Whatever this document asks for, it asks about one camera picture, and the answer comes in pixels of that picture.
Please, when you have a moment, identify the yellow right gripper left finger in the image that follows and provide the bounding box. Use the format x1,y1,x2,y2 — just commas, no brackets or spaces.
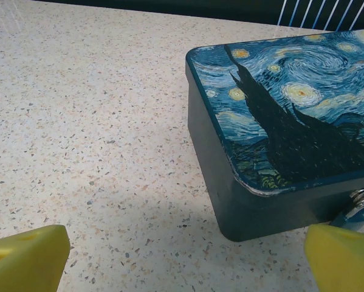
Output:
0,224,71,292

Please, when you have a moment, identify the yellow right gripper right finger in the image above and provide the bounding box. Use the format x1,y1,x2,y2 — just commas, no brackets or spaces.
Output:
304,224,364,292

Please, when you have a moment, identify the blue padlock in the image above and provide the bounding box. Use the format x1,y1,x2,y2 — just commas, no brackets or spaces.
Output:
329,187,364,229

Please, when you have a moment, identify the starry night print tin box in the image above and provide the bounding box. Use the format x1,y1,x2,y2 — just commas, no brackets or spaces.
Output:
185,29,364,243

